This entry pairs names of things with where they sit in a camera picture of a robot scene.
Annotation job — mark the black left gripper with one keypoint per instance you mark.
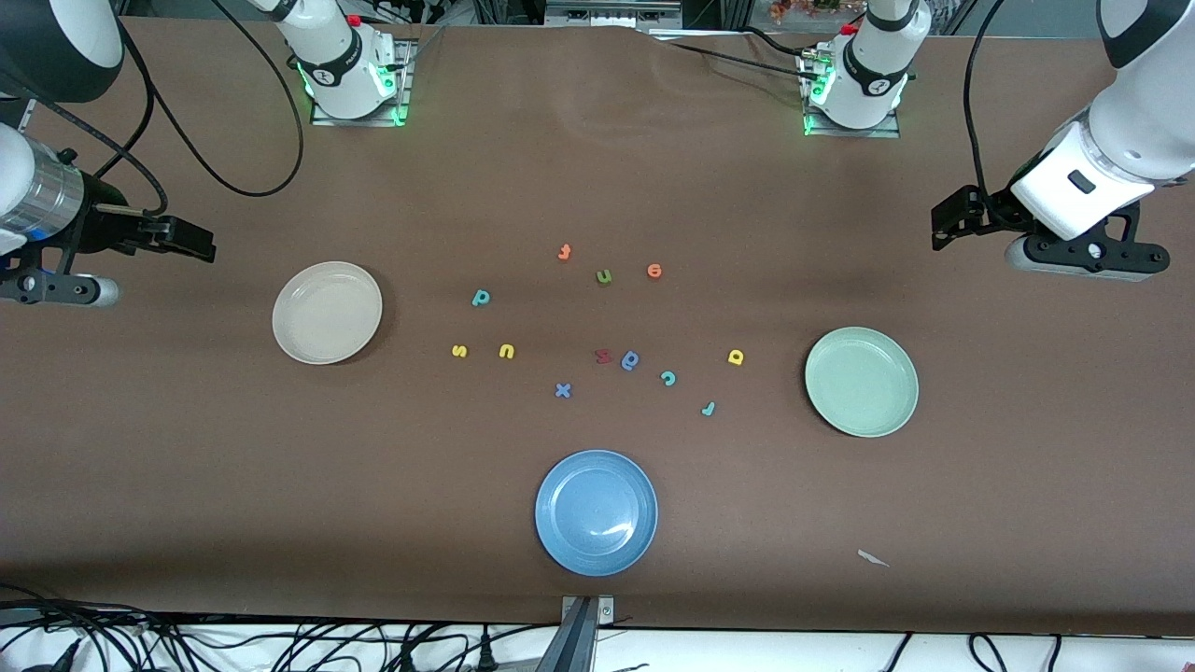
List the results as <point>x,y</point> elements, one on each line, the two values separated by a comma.
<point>988,211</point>

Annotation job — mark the orange dried flowers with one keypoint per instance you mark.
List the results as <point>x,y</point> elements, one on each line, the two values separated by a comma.
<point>794,9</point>

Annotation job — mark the white paper scrap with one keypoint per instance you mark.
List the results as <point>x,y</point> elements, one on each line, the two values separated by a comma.
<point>873,558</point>

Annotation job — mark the beige brown plate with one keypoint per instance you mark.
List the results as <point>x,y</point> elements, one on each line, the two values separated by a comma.
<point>327,313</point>

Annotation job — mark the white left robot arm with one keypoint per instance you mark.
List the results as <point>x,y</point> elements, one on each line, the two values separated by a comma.
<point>1130,121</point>

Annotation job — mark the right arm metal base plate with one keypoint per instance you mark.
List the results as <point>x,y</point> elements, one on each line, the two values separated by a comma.
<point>355,122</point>

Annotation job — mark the silver metal camera bracket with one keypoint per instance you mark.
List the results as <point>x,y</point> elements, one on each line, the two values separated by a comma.
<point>579,635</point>

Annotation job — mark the blue foam letter q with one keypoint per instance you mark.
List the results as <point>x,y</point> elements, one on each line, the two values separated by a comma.
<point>631,360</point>

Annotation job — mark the blue plate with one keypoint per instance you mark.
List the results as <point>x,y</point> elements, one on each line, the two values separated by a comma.
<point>597,512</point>

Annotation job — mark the green plate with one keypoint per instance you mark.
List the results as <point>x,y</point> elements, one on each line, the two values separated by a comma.
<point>862,382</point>

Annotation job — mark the black power plug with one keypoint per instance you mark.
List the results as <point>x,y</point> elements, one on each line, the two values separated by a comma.
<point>408,656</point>
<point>485,653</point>

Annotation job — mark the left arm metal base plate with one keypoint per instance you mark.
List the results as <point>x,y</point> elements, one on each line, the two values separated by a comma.
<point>854,133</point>

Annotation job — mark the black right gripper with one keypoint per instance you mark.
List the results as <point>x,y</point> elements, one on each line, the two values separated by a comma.
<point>96,227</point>

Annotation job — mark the grey metal rail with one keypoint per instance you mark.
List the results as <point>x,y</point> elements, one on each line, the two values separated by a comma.
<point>607,14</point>

